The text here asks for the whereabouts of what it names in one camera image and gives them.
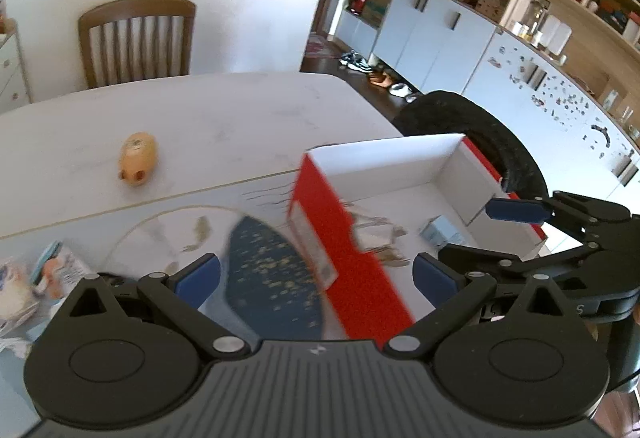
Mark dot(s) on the black round chair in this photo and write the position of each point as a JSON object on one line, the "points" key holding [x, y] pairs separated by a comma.
{"points": [[450, 112]]}

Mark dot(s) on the low white cabinet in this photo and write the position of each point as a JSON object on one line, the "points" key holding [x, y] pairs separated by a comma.
{"points": [[355, 35]]}

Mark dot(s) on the red toy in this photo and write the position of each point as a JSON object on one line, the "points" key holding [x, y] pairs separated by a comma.
{"points": [[359, 2]]}

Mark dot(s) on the clear bag with dark contents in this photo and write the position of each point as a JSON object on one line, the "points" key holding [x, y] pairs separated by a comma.
{"points": [[375, 233]]}

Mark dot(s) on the light blue packet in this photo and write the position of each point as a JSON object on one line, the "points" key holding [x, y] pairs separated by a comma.
{"points": [[442, 230]]}

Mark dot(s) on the yellow animal toy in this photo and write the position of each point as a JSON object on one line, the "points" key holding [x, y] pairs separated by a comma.
{"points": [[137, 157]]}

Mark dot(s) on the white patterned desktop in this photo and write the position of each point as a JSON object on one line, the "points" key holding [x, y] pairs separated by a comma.
{"points": [[225, 117]]}

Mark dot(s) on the pair of white shoes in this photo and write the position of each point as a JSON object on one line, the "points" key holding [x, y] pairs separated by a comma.
{"points": [[402, 91]]}

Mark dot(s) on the pink rug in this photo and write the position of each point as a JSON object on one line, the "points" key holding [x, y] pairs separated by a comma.
{"points": [[316, 46]]}

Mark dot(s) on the white cabinet with stickers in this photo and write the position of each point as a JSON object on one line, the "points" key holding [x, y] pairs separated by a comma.
{"points": [[550, 82]]}

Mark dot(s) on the glass jar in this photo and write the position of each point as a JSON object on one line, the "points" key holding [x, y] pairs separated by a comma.
{"points": [[537, 17]]}

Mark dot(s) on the pair of brown shoes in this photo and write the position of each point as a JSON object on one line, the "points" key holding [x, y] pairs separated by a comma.
{"points": [[381, 78]]}

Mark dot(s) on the red cardboard box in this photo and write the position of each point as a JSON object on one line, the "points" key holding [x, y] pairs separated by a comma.
{"points": [[360, 288]]}

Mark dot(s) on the brown wooden chair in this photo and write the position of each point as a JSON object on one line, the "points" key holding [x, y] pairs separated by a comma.
{"points": [[135, 7]]}

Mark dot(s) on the white printed tissue pack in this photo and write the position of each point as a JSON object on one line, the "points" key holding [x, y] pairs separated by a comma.
{"points": [[62, 268]]}

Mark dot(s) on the white sideboard with wooden top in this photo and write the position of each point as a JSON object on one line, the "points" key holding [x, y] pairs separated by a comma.
{"points": [[10, 77]]}

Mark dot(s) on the brown cardboard box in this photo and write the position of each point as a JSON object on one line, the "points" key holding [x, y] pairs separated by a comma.
{"points": [[377, 2]]}

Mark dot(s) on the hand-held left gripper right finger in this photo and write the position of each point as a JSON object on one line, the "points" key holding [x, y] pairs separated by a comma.
{"points": [[432, 280]]}

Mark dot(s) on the colourful printed bag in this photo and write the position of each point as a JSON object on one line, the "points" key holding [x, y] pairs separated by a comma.
{"points": [[15, 288]]}

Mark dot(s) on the white storage container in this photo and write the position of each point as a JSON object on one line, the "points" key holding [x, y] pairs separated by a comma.
{"points": [[556, 35]]}

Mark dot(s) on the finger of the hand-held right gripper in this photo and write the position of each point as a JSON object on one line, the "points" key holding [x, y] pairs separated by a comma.
{"points": [[515, 210], [480, 255]]}

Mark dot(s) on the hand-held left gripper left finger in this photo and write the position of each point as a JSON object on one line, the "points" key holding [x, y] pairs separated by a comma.
{"points": [[200, 279]]}

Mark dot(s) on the white double-door cabinet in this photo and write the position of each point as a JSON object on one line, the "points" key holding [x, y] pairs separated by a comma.
{"points": [[430, 37]]}

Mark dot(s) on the pair of dark sneakers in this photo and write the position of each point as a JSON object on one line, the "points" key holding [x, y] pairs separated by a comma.
{"points": [[356, 61]]}

